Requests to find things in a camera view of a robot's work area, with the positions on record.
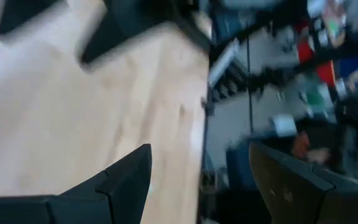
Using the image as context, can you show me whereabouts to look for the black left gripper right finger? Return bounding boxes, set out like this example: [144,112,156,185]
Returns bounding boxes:
[249,141,358,224]

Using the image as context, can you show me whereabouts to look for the red object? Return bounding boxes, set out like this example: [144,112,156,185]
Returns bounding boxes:
[295,21,337,88]

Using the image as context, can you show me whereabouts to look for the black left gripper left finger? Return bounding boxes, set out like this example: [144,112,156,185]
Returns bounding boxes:
[0,143,152,224]

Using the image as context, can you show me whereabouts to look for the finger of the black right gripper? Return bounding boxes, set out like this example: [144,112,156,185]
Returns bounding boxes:
[79,0,213,66]
[0,0,65,35]

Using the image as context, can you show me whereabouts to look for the small white box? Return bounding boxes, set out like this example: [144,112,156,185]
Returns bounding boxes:
[272,114,298,138]

